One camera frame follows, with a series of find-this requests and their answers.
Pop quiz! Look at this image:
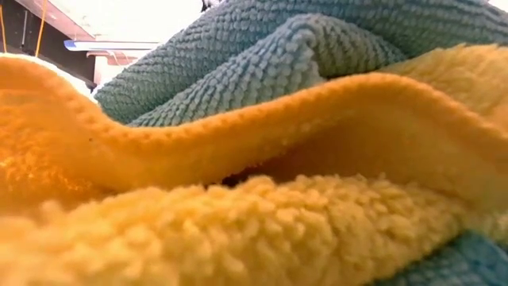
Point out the white blue-edged bar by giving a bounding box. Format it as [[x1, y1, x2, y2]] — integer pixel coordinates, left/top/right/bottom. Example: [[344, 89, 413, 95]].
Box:
[[63, 38, 162, 52]]

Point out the dark brown shelving unit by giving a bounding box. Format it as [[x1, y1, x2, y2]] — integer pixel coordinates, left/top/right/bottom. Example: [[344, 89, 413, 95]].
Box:
[[0, 0, 97, 89]]

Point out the yellow microfiber towel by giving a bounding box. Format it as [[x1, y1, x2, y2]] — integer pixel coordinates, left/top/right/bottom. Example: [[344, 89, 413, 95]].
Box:
[[0, 42, 508, 286]]

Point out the teal microfiber towel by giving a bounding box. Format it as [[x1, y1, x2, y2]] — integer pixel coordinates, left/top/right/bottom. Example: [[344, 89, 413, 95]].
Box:
[[94, 0, 508, 286]]

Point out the white pink box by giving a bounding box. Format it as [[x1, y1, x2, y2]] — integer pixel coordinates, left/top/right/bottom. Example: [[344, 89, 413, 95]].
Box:
[[91, 50, 138, 87]]

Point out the yellow hanging cable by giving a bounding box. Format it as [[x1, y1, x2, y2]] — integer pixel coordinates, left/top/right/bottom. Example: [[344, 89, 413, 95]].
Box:
[[33, 0, 49, 58], [0, 3, 6, 53]]

